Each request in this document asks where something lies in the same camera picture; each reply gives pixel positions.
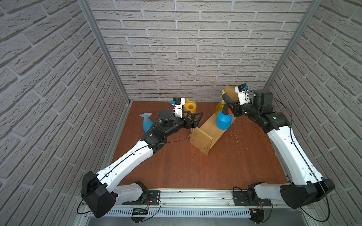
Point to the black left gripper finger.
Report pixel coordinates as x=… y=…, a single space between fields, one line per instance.
x=191 y=115
x=195 y=121

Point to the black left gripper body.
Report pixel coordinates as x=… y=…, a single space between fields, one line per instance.
x=188 y=121

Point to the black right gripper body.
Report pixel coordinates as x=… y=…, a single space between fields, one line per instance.
x=236 y=108

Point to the blue pressure sprayer black handle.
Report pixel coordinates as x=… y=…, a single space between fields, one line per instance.
x=224 y=119

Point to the yellow watering can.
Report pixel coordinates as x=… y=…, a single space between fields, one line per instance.
x=190 y=106

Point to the yellow transparent spray bottle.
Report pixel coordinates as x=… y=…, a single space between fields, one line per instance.
x=219 y=107

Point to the light blue pink spray bottle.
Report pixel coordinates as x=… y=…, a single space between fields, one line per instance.
x=147 y=122

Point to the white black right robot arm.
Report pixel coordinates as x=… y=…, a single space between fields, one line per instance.
x=306 y=184

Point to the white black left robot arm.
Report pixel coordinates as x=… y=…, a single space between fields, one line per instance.
x=100 y=191

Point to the green circuit board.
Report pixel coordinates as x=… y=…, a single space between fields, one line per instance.
x=140 y=211

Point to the black round connector box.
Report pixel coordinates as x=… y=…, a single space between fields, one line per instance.
x=257 y=215

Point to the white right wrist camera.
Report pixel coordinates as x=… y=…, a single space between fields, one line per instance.
x=242 y=92

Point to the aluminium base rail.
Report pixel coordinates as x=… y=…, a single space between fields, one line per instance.
x=195 y=203

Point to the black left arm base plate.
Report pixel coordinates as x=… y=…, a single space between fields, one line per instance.
x=149 y=197

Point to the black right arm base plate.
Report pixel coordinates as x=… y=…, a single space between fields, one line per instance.
x=240 y=198

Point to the aluminium corner post right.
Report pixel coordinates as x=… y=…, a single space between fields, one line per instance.
x=307 y=17

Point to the aluminium corner post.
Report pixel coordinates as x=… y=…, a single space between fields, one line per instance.
x=307 y=17
x=86 y=9

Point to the aluminium corner post left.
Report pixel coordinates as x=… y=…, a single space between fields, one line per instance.
x=86 y=9

